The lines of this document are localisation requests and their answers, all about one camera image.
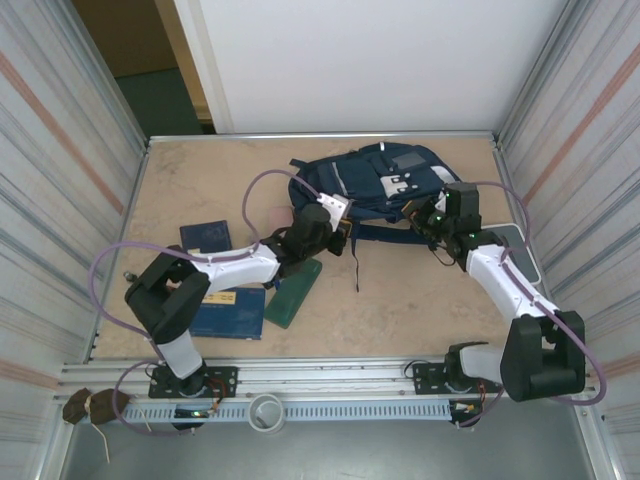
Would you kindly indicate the brown cloth bundle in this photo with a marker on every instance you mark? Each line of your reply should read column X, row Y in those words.
column 102, row 402

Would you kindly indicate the aluminium rail beam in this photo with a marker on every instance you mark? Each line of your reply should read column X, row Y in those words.
column 325, row 372

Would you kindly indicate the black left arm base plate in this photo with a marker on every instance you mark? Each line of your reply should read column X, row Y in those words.
column 222, row 380

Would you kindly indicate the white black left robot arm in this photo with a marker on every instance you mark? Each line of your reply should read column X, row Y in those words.
column 235, row 272

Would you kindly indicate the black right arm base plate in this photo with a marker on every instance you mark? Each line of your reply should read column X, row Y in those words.
column 427, row 377

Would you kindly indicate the small dark metal object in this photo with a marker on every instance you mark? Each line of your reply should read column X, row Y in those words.
column 130, row 275

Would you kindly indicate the green pencil case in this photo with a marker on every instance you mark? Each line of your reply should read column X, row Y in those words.
column 290, row 300

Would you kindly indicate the navy blue backpack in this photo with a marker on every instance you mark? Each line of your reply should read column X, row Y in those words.
column 360, row 175

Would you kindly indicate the large blue book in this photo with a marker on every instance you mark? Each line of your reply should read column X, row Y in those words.
column 235, row 320

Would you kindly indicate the white door frame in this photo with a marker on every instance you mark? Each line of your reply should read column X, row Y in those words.
column 204, row 60

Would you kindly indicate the white grey box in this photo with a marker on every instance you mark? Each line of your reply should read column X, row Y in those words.
column 525, row 265

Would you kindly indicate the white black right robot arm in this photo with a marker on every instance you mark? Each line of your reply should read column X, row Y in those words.
column 492, row 285

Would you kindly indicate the small blue notebook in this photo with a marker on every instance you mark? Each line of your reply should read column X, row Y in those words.
column 205, row 234

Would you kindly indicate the pink eraser block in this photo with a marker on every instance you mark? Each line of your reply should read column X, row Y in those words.
column 279, row 216

